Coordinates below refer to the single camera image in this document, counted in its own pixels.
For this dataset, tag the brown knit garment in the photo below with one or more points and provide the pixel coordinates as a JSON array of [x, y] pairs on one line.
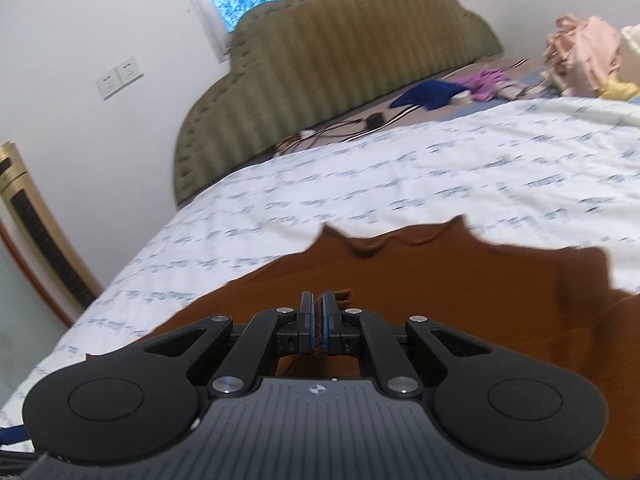
[[425, 280]]

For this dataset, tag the pink clothes pile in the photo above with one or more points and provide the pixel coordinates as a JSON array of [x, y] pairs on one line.
[[585, 55]]

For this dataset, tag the light blue cloth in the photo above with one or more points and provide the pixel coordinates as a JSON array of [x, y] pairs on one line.
[[542, 82]]

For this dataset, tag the green upholstered headboard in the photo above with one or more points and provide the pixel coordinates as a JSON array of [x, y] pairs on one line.
[[325, 60]]

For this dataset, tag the black charger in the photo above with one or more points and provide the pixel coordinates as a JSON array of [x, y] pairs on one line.
[[374, 120]]

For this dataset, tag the purple cloth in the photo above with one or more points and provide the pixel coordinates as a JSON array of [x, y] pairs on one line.
[[482, 84]]

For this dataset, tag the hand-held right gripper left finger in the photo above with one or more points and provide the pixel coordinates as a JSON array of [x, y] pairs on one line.
[[308, 321]]

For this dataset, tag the white printed bed sheet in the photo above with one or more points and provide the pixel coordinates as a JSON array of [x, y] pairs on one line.
[[350, 185]]

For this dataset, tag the white wall socket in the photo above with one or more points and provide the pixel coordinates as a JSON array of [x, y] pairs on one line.
[[107, 85], [129, 70]]

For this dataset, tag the gold framed panel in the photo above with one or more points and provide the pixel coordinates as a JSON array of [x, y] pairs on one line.
[[35, 220]]

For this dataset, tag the yellow cloth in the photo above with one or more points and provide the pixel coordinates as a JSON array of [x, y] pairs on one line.
[[620, 90]]

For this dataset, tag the white power strip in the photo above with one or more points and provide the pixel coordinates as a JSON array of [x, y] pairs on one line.
[[307, 133]]

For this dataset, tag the navy blue cloth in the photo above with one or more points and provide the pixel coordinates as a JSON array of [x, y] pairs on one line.
[[430, 94]]

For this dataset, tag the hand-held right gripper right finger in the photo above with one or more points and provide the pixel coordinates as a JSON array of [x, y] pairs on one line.
[[329, 321]]

